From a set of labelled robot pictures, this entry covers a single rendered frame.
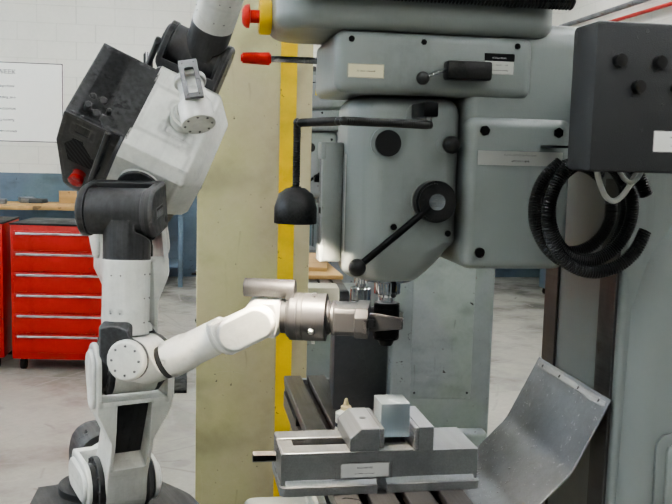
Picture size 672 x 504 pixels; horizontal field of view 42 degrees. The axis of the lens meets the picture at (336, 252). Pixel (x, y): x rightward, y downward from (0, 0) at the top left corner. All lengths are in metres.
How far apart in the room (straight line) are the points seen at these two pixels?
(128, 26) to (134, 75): 8.80
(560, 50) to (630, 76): 0.27
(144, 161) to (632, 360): 0.97
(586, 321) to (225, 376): 1.94
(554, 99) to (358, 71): 0.34
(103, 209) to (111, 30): 9.00
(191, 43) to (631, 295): 1.03
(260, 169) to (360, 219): 1.80
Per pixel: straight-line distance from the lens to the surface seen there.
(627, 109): 1.31
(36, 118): 10.68
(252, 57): 1.64
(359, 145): 1.48
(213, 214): 3.26
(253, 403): 3.40
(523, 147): 1.52
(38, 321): 6.25
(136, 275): 1.68
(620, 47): 1.31
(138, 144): 1.76
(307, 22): 1.44
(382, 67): 1.45
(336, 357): 1.96
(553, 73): 1.55
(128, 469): 2.28
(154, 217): 1.68
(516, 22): 1.52
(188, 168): 1.76
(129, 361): 1.66
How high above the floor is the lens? 1.53
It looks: 7 degrees down
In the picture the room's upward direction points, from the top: 1 degrees clockwise
